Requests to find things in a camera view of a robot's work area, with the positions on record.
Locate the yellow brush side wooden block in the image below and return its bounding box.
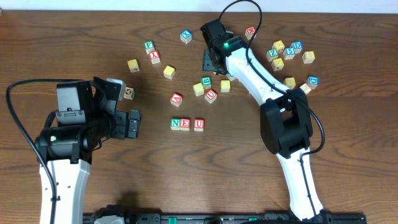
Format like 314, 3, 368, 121
271, 58, 284, 72

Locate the blue D wooden block upper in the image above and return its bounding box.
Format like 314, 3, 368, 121
290, 41, 303, 54

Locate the red A wooden block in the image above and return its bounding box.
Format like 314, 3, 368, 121
170, 93, 183, 107

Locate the soccer ball J wooden block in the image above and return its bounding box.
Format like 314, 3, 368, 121
124, 87, 135, 100

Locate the plain top 3 wooden block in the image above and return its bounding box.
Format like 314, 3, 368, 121
300, 83, 312, 95

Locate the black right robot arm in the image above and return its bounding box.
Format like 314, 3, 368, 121
203, 34, 323, 221

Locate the yellow 8 wooden block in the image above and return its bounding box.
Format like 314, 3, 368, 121
302, 51, 315, 64

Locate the blue d wooden block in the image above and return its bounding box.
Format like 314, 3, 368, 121
290, 41, 303, 54
306, 75, 319, 90

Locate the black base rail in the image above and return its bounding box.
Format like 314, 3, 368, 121
82, 205, 368, 224

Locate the blue 5 wooden block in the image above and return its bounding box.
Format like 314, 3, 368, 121
283, 47, 295, 60

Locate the yellow S wooden block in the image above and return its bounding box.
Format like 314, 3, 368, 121
283, 77, 296, 90

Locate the red Y wooden block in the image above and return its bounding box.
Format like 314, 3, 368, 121
149, 50, 160, 64

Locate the blue D wooden block lower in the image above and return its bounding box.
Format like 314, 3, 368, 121
306, 75, 319, 90

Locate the green Z wooden block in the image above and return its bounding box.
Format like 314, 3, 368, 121
266, 49, 279, 62

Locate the green B wooden block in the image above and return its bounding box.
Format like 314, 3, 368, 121
201, 76, 212, 90

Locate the green F wooden block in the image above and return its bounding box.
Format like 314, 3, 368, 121
144, 40, 155, 54

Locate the green N wooden block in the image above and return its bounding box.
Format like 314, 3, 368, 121
170, 118, 180, 131

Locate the yellow acorn wooden block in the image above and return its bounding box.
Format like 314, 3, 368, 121
127, 59, 139, 73

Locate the blue L wooden block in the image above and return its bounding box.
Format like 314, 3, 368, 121
226, 74, 236, 81

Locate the yellow O wooden block left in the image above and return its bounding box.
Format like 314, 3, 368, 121
164, 65, 175, 79

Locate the red u wooden block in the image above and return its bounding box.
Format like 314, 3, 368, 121
205, 89, 218, 104
194, 119, 205, 131

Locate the blue X wooden block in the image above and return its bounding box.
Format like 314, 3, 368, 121
180, 30, 192, 44

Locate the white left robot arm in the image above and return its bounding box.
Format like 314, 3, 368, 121
35, 77, 141, 223

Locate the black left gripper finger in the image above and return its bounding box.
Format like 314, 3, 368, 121
92, 77, 118, 115
127, 110, 141, 139

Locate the red E wooden block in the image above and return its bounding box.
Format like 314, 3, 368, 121
180, 118, 190, 131

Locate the yellow soccer side wooden block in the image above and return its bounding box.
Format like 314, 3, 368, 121
272, 40, 285, 54

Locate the red top far wooden block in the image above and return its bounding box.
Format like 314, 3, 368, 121
245, 26, 256, 40

